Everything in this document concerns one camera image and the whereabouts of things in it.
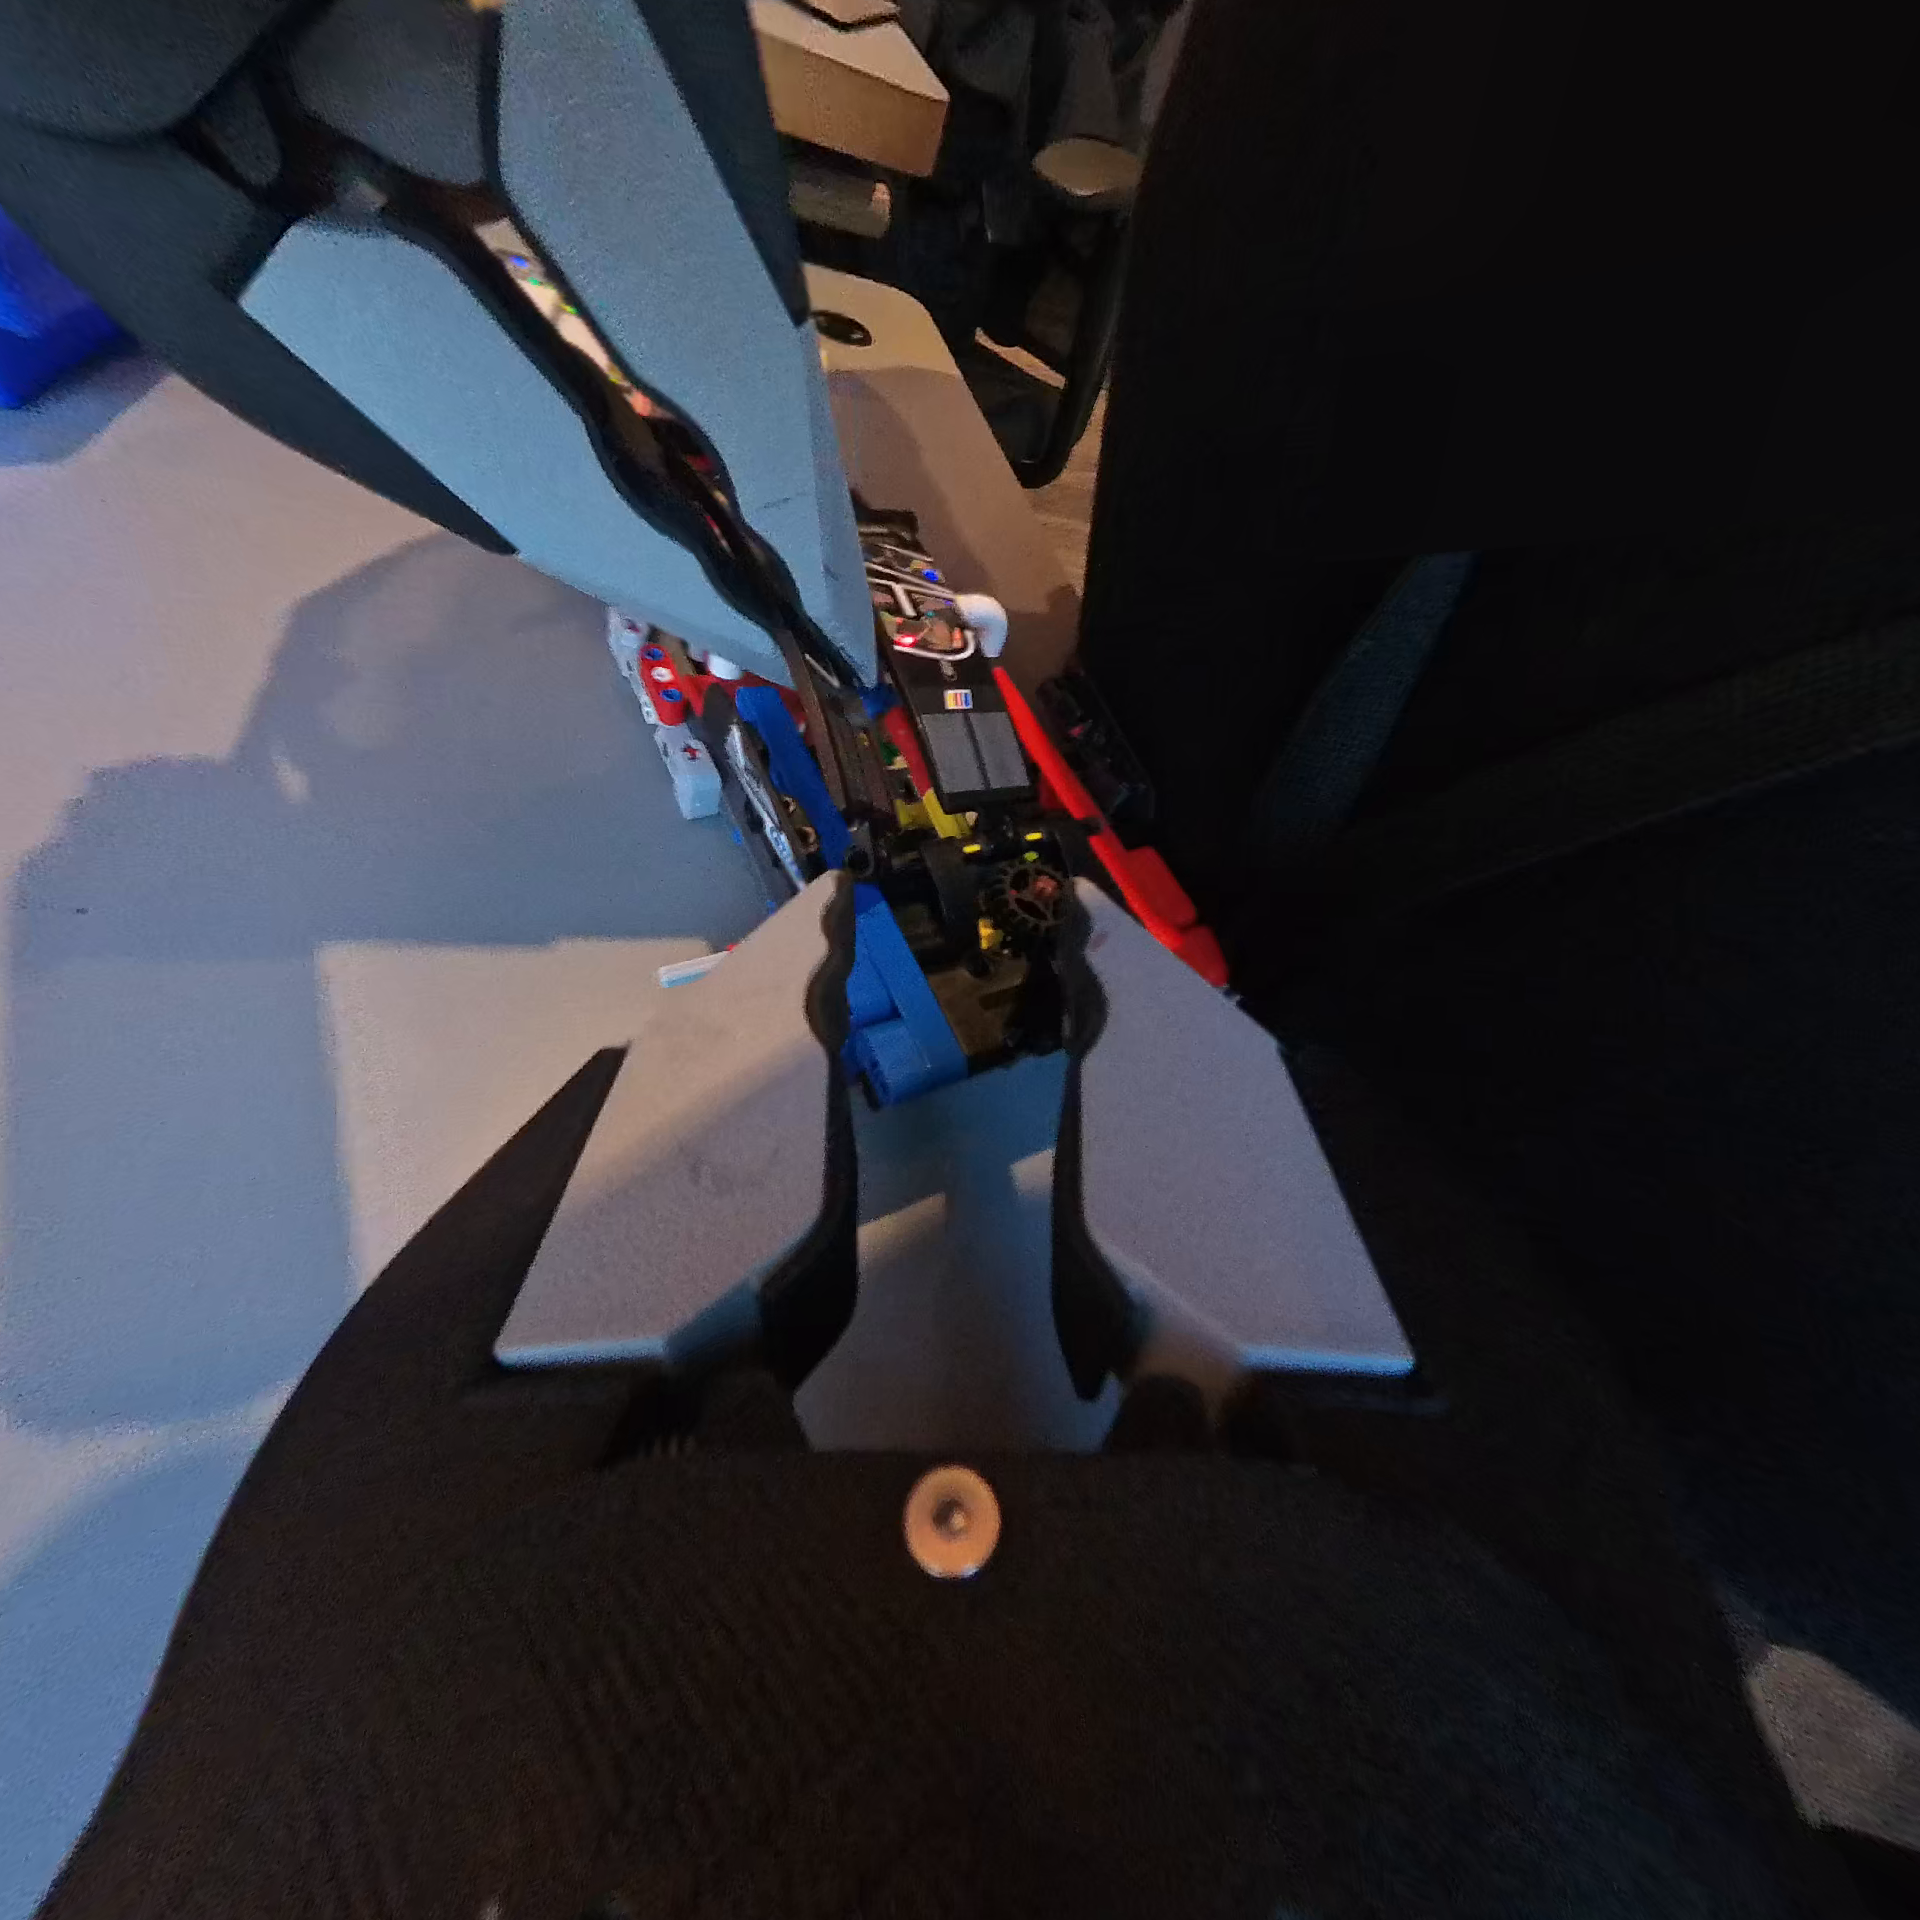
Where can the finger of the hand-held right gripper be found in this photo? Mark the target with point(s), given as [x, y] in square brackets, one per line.
[659, 229]
[448, 393]

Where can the blue plastic bin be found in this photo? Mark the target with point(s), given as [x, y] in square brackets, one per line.
[46, 336]

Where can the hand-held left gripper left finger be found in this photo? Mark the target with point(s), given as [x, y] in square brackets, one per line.
[668, 1182]

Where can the black starred brick panel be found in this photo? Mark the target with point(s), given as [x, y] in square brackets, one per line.
[846, 756]

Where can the toy brick car model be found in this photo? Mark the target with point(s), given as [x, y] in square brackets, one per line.
[901, 1008]

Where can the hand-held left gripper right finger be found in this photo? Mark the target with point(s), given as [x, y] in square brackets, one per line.
[1230, 1199]

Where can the black mesh office chair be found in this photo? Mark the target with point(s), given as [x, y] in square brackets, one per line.
[1047, 371]

